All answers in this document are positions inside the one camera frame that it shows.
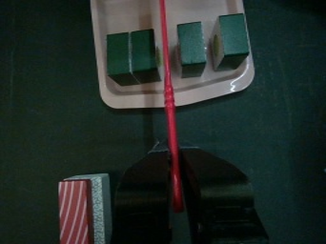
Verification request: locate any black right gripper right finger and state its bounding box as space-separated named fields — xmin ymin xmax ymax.
xmin=178 ymin=148 xmax=270 ymax=244

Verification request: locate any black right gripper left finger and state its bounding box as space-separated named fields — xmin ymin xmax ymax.
xmin=113 ymin=149 xmax=175 ymax=244

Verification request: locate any red toy knife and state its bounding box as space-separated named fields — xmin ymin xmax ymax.
xmin=158 ymin=0 xmax=186 ymax=214

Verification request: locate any red white striped sushi block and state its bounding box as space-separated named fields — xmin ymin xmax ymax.
xmin=58 ymin=173 xmax=114 ymax=244

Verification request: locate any green sushi roll piece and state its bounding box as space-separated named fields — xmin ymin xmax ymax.
xmin=106 ymin=31 xmax=141 ymax=87
xmin=129 ymin=29 xmax=163 ymax=85
xmin=211 ymin=12 xmax=251 ymax=71
xmin=177 ymin=21 xmax=209 ymax=79

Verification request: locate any pink plastic tray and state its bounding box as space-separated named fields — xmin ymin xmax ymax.
xmin=90 ymin=0 xmax=257 ymax=110

